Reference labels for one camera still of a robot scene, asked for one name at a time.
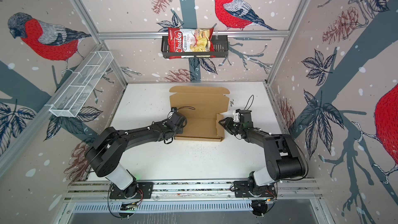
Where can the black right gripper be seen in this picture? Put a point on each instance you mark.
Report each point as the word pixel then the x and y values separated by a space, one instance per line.
pixel 227 124

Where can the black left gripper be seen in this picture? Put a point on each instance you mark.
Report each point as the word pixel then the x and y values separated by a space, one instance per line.
pixel 181 130

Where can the brown cardboard paper box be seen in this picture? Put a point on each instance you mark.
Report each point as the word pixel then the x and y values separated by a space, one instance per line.
pixel 203 108

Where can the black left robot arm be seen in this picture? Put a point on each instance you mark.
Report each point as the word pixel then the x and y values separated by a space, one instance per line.
pixel 106 151

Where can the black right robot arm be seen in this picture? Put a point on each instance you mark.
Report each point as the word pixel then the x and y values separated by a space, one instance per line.
pixel 283 160

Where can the red cassava chips bag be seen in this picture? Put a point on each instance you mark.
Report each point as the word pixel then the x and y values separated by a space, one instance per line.
pixel 190 40

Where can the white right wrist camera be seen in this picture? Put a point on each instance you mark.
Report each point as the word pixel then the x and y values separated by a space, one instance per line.
pixel 236 115

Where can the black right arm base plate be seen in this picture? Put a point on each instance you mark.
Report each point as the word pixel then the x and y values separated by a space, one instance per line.
pixel 255 189

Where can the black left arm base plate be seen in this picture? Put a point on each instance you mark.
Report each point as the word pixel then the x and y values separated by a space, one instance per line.
pixel 137 190

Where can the black wire wall basket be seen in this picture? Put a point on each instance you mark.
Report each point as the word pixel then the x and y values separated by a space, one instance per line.
pixel 220 46

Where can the white mesh wall shelf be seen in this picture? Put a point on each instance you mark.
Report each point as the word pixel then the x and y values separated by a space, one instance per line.
pixel 73 98

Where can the aluminium front rail frame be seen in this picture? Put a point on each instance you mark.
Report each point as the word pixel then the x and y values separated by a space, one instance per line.
pixel 166 196

